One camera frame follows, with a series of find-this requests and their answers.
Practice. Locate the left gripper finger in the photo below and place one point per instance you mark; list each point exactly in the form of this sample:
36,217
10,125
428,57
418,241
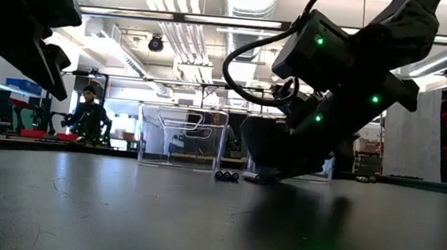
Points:
15,43
60,62

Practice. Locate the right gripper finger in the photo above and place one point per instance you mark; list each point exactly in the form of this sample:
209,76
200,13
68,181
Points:
286,165
263,141

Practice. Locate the white blue-capped battery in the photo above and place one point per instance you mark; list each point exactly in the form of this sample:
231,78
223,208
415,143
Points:
251,176

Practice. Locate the clear plastic bin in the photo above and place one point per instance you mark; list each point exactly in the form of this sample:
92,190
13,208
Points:
151,142
326,173

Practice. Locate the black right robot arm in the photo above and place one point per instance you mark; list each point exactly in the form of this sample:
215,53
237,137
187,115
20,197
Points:
409,19

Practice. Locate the small grey object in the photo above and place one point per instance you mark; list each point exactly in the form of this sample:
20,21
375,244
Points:
361,179

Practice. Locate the white fabric partition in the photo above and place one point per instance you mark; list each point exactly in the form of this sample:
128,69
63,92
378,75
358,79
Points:
416,149

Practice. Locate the red tray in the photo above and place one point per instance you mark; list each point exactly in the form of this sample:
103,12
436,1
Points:
68,138
33,134

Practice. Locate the black metal frame stand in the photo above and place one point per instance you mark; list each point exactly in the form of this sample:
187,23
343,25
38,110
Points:
87,73
233,87

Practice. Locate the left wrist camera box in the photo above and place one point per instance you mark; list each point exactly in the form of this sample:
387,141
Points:
53,5

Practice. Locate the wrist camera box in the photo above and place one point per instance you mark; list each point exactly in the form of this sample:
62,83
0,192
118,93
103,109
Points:
53,5
310,55

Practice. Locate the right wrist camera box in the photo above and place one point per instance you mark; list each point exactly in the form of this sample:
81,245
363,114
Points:
310,55

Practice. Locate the black overhead frame beam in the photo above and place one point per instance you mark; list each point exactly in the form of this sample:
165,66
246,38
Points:
181,16

